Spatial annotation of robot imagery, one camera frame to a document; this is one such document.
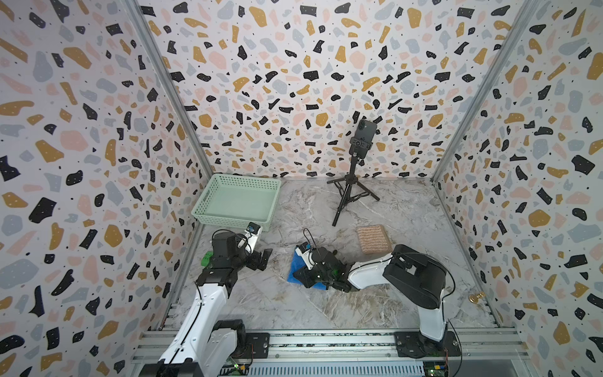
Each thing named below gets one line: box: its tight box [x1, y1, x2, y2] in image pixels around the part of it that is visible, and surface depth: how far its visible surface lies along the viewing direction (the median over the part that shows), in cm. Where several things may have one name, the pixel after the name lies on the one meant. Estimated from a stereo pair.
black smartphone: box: [348, 118, 378, 158], surface depth 92 cm
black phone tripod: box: [326, 153, 381, 227], surface depth 105 cm
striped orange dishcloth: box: [355, 223, 393, 255], surface depth 100 cm
